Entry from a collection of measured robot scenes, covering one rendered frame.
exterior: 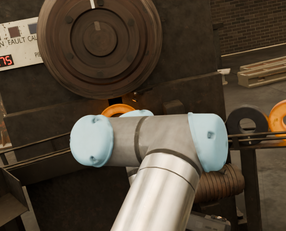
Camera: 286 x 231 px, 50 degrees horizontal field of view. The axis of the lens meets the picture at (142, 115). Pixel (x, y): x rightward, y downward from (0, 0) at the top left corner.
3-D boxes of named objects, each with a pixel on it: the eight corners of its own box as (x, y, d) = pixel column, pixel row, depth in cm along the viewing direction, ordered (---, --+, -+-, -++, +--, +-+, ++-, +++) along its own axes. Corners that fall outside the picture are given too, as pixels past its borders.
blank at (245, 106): (224, 107, 121) (222, 109, 119) (266, 101, 113) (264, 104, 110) (232, 143, 125) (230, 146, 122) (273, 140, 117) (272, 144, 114)
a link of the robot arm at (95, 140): (126, 109, 41) (165, 118, 50) (65, 113, 47) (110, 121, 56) (125, 170, 40) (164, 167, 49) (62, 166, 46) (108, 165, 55)
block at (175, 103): (169, 151, 143) (160, 101, 136) (186, 147, 144) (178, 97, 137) (174, 161, 133) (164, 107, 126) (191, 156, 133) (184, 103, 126)
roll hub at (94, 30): (72, 83, 117) (52, 5, 109) (144, 68, 118) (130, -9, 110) (70, 86, 111) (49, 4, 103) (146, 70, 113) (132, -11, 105)
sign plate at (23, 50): (-6, 71, 131) (-20, 28, 126) (56, 59, 132) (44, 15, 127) (-8, 72, 129) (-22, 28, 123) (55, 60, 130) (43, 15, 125)
